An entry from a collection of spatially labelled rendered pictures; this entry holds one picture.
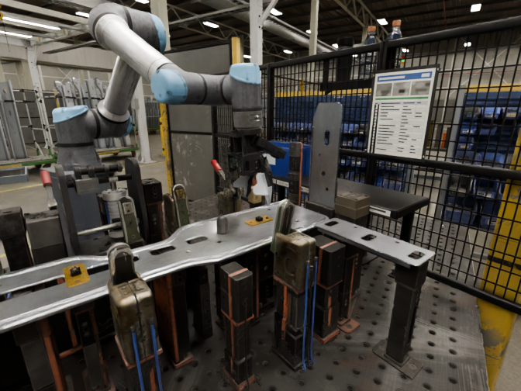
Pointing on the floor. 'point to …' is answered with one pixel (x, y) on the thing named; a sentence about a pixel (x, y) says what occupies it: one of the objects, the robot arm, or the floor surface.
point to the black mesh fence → (405, 160)
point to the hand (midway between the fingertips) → (259, 197)
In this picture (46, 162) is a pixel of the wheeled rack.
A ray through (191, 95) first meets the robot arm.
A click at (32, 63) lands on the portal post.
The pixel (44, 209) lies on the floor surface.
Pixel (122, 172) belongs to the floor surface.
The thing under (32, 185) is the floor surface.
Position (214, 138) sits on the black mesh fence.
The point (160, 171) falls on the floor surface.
